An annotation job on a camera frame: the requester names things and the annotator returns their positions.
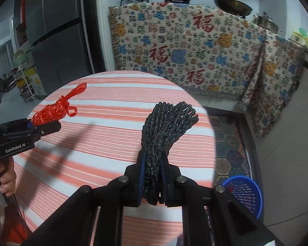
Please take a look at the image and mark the black wok with handle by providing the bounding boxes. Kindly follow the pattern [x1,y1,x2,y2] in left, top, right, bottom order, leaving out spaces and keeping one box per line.
[214,0,253,19]

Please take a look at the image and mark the kitchen counter with cabinets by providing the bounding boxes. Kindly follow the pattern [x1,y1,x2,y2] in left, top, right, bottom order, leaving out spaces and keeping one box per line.
[246,38,308,246]

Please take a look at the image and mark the yellow green plastic containers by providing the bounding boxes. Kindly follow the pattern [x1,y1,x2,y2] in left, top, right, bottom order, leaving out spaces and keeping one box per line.
[290,28,308,50]

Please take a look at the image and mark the blue plastic waste basket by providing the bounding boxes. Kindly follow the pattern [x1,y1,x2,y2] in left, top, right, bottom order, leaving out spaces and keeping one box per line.
[223,175,264,219]

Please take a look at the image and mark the small patterned fu cloth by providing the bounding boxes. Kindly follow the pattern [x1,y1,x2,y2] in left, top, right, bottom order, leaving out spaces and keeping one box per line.
[240,31,305,138]

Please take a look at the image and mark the yellow cardboard box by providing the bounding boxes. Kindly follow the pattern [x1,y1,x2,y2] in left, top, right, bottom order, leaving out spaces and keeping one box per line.
[25,66,47,97]

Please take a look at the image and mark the hexagon patterned floor mat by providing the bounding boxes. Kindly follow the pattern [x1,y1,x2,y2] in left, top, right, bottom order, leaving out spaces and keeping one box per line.
[209,115,250,186]

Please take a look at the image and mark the white storage rack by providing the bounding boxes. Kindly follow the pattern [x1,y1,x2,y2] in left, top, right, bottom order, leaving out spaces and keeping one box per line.
[10,49,36,102]

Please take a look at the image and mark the dark grey refrigerator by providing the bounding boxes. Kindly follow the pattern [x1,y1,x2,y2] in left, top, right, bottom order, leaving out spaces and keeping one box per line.
[14,0,105,95]

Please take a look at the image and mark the round table striped tablecloth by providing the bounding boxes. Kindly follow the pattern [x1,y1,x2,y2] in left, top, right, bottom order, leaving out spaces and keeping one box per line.
[14,71,216,245]

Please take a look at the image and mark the steel pot with lid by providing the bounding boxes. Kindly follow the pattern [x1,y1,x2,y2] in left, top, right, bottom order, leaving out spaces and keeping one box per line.
[253,12,282,33]

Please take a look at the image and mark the person's left hand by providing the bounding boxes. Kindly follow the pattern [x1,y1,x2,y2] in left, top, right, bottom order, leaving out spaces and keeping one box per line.
[0,157,16,197]

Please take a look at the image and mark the large patterned fu cloth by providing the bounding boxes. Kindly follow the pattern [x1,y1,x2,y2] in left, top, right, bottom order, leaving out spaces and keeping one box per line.
[108,3,265,99]

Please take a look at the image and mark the black foam net sleeve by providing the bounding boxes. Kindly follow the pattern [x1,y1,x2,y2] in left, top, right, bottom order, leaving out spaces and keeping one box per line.
[141,102,199,205]

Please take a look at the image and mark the red plastic bag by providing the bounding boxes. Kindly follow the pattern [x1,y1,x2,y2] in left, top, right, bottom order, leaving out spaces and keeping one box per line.
[31,82,87,126]

